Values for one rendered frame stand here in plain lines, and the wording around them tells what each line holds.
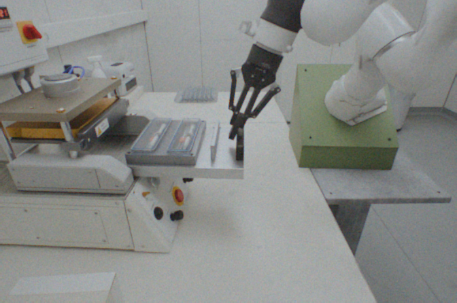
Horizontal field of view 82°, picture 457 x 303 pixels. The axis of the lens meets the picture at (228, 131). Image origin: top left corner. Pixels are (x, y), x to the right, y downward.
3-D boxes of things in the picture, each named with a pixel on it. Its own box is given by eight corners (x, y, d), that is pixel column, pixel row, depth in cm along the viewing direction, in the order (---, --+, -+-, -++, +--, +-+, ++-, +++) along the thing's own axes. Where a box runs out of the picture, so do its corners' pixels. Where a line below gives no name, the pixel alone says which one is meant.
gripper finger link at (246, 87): (257, 75, 59) (251, 72, 59) (237, 117, 64) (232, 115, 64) (256, 70, 63) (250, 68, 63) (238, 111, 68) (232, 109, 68)
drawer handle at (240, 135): (235, 160, 64) (235, 146, 62) (237, 132, 77) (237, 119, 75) (243, 160, 63) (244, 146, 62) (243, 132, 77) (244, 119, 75)
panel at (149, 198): (171, 246, 67) (130, 193, 60) (192, 175, 94) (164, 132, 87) (178, 244, 67) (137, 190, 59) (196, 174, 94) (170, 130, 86)
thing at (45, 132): (11, 143, 61) (-6, 104, 57) (67, 107, 81) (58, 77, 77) (83, 145, 60) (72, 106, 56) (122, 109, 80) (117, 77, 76)
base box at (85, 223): (-37, 245, 68) (-71, 192, 60) (56, 164, 101) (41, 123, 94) (169, 254, 66) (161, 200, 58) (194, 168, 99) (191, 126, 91)
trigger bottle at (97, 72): (100, 104, 146) (89, 58, 135) (93, 100, 151) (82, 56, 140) (115, 100, 152) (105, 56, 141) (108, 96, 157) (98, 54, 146)
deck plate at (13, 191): (-74, 193, 60) (-76, 190, 60) (34, 127, 91) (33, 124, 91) (125, 200, 58) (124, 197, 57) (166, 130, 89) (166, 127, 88)
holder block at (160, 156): (126, 163, 62) (124, 153, 61) (151, 126, 80) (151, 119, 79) (195, 165, 62) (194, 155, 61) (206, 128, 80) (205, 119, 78)
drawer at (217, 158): (120, 179, 63) (113, 150, 60) (149, 136, 83) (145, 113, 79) (243, 182, 62) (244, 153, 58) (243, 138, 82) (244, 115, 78)
